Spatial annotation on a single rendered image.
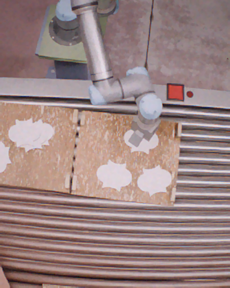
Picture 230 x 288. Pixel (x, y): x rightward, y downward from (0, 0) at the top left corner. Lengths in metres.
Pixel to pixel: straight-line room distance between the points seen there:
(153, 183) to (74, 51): 0.68
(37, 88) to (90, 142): 0.33
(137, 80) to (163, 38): 1.61
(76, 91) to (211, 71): 1.33
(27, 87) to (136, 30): 1.32
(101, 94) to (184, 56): 1.64
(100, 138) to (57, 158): 0.19
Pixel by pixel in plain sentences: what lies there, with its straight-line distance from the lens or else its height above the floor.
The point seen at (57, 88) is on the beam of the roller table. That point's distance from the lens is 2.33.
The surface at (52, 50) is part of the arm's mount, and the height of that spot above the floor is 0.90.
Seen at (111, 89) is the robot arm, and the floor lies 1.33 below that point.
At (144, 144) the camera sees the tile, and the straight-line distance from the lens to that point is 2.22.
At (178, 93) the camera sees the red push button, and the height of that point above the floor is 0.93.
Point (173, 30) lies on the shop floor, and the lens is 3.53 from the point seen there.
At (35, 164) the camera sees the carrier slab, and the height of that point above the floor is 0.94.
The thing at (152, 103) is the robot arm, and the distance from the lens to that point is 1.85.
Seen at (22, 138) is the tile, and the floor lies 0.97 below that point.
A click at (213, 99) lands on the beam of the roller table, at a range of 2.37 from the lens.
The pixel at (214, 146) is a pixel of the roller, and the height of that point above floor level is 0.92.
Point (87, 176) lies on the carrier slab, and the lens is 2.19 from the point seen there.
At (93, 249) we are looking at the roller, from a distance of 2.16.
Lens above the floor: 3.07
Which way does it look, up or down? 72 degrees down
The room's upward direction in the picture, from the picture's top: 8 degrees clockwise
